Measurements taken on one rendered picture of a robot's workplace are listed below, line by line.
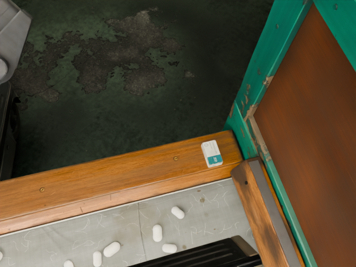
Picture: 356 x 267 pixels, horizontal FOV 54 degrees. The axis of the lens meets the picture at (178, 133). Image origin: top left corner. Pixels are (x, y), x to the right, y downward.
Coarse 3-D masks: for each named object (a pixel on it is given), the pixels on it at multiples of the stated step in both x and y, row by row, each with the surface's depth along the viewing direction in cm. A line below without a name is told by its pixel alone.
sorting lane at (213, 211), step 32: (192, 192) 83; (224, 192) 84; (64, 224) 78; (96, 224) 78; (128, 224) 79; (160, 224) 79; (192, 224) 80; (224, 224) 80; (32, 256) 74; (64, 256) 75; (128, 256) 75; (160, 256) 76
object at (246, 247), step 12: (228, 240) 47; (240, 240) 46; (180, 252) 46; (192, 252) 45; (204, 252) 45; (216, 252) 44; (228, 252) 44; (240, 252) 43; (252, 252) 42; (144, 264) 45; (156, 264) 44; (168, 264) 43; (180, 264) 43; (192, 264) 42; (204, 264) 42; (216, 264) 41; (228, 264) 41; (240, 264) 41; (252, 264) 41
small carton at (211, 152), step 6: (204, 144) 84; (210, 144) 84; (216, 144) 84; (204, 150) 83; (210, 150) 83; (216, 150) 83; (204, 156) 84; (210, 156) 83; (216, 156) 83; (210, 162) 82; (216, 162) 82; (222, 162) 83
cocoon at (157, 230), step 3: (156, 225) 77; (159, 225) 78; (153, 228) 77; (156, 228) 77; (159, 228) 77; (153, 231) 77; (156, 231) 76; (159, 231) 76; (153, 234) 77; (156, 234) 76; (159, 234) 76; (153, 237) 76; (156, 237) 76; (159, 237) 76; (156, 240) 76; (159, 240) 76
